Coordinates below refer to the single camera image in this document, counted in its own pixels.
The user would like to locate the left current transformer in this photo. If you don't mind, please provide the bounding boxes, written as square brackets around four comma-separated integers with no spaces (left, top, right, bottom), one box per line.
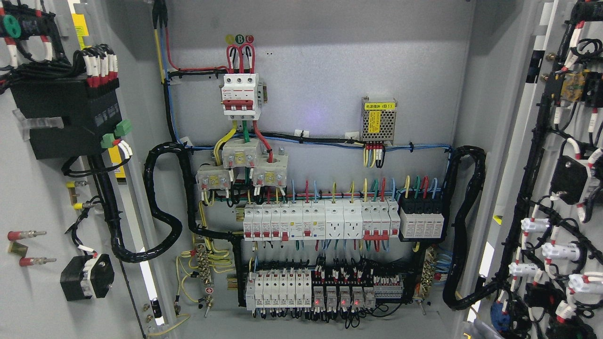
[196,164,232,191]

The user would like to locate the grey cabinet door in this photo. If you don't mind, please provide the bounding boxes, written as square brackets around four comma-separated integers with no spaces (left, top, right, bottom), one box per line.
[444,0,602,339]
[0,0,168,339]

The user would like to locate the left black cable conduit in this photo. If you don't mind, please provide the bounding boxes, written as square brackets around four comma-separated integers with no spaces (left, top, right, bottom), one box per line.
[90,141,243,263]

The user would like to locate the top current transformer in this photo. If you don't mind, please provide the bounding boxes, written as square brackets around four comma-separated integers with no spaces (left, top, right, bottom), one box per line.
[222,138,261,169]

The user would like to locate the black digital power meter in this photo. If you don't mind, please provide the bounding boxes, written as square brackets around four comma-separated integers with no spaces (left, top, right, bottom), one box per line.
[11,76,132,160]

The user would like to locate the white socket breaker row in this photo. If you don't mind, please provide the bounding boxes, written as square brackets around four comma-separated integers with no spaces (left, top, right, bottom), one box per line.
[243,199,401,241]

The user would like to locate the brass ground terminal bar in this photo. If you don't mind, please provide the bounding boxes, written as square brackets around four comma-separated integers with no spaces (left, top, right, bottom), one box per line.
[195,242,214,295]

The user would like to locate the metal mesh power supply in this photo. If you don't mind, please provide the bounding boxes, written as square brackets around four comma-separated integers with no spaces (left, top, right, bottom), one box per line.
[360,96,398,143]

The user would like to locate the red white main breaker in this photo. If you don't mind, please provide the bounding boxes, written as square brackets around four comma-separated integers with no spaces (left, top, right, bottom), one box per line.
[220,73,265,121]

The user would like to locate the black cable conduit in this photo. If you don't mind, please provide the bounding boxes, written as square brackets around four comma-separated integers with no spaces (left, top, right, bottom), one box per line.
[90,141,243,263]
[443,145,487,311]

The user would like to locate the right black cable conduit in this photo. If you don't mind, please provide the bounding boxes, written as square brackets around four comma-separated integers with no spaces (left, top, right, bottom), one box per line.
[443,145,487,311]

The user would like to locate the black surge protector block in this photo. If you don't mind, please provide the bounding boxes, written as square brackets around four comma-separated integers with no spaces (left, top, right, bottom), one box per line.
[399,194,444,241]

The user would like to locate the lower white breaker row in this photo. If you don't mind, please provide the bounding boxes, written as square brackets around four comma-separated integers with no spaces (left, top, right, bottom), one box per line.
[245,268,314,311]

